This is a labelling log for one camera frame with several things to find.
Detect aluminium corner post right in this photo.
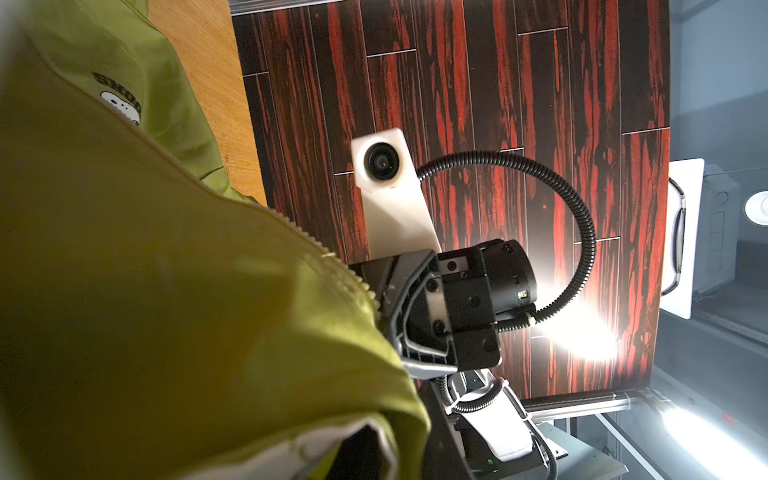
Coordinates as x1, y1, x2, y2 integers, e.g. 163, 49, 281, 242
229, 0, 339, 16

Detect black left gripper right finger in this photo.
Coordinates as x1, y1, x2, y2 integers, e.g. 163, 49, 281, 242
419, 383, 473, 480

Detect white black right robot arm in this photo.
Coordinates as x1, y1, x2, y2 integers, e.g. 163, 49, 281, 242
352, 239, 563, 479

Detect green Snoopy zip jacket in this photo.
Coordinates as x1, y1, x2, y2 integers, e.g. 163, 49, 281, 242
1, 1, 430, 479

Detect black ceiling spotlight lower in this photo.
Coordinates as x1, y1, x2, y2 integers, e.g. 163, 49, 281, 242
744, 190, 768, 227

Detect white box device outside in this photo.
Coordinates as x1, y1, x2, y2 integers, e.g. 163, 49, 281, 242
660, 158, 741, 319

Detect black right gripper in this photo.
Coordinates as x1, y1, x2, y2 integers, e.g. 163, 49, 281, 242
351, 247, 501, 380

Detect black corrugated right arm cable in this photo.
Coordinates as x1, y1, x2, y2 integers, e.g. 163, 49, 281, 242
416, 149, 598, 415

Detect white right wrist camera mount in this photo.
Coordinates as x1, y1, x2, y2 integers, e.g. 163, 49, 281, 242
350, 128, 441, 259

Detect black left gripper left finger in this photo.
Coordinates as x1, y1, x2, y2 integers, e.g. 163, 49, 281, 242
326, 426, 385, 480

